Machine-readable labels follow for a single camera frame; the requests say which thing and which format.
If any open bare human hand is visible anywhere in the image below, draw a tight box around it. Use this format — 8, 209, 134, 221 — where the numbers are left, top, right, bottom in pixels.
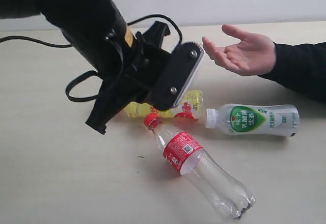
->
202, 24, 276, 76

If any clear cola bottle red label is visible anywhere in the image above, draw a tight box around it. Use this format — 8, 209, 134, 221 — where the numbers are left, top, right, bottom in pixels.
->
144, 114, 256, 222

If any black cable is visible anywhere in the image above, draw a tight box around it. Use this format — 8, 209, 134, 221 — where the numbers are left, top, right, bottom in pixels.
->
0, 14, 183, 103

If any yellow label bottle red cap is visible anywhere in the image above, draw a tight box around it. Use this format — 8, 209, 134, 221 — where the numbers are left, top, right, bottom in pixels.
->
124, 90, 203, 120

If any white bottle green label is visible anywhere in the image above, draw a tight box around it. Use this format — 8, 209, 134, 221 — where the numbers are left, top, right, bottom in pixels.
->
205, 104, 300, 137

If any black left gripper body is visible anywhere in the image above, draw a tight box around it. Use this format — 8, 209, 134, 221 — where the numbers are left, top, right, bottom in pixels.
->
62, 0, 170, 102

